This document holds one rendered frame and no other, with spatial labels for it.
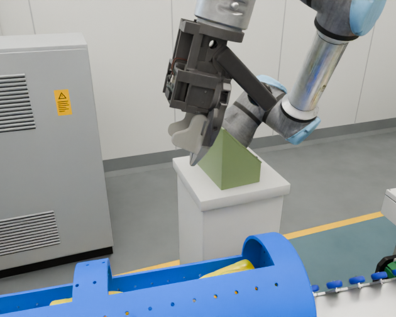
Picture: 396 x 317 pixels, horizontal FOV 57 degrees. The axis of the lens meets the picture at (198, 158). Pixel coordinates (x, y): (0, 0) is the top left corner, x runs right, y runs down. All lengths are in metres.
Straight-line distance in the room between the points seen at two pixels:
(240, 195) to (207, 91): 0.70
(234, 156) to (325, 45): 0.42
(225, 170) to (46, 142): 1.33
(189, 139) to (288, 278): 0.39
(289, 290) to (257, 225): 0.53
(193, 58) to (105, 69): 2.95
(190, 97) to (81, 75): 1.65
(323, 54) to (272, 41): 2.93
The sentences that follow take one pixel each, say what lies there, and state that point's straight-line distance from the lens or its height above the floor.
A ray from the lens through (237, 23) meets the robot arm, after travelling 0.49.
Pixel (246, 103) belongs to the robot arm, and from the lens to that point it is 1.20.
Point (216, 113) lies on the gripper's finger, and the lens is 0.51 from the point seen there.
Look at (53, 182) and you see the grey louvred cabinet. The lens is 2.36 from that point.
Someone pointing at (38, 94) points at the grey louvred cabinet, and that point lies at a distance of 2.16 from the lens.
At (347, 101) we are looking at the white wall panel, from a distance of 4.72.
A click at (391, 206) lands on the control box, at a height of 1.06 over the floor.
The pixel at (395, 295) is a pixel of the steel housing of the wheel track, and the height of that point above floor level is 0.93.
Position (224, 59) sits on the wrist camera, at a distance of 0.50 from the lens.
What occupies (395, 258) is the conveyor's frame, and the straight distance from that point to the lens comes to 1.47.
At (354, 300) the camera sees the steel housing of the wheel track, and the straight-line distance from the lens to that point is 1.22.
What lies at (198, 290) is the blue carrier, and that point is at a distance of 0.75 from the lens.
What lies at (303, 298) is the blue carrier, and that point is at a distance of 0.81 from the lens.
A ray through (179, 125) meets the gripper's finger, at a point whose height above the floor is 1.56.
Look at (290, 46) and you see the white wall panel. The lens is 4.05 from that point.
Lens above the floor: 1.76
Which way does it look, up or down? 26 degrees down
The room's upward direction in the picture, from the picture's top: straight up
